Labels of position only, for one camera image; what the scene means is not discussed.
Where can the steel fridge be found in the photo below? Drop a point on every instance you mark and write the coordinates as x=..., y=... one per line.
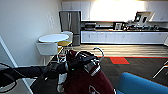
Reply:
x=70, y=26

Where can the white wardrobe door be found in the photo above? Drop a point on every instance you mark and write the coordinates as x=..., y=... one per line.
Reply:
x=5, y=53

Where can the white jacket hanger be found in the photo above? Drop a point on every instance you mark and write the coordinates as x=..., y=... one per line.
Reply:
x=102, y=53

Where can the black microwave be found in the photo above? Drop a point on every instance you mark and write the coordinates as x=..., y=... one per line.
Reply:
x=90, y=26

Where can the white shell chair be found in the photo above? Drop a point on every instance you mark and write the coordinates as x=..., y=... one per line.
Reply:
x=46, y=49
x=68, y=34

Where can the white kitchen counter cabinets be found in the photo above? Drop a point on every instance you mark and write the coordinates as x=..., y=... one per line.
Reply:
x=116, y=37

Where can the white upper kitchen cabinet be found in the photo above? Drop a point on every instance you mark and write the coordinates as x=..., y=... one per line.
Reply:
x=160, y=10
x=75, y=6

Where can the red and white jacket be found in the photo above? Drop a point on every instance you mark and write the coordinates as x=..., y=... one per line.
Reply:
x=83, y=83

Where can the round white table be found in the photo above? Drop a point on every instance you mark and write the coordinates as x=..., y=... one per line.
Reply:
x=53, y=38

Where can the white chair frame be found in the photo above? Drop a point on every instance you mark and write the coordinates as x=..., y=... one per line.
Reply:
x=161, y=68

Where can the dark counter appliance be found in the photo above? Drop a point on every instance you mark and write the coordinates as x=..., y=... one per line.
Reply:
x=118, y=26

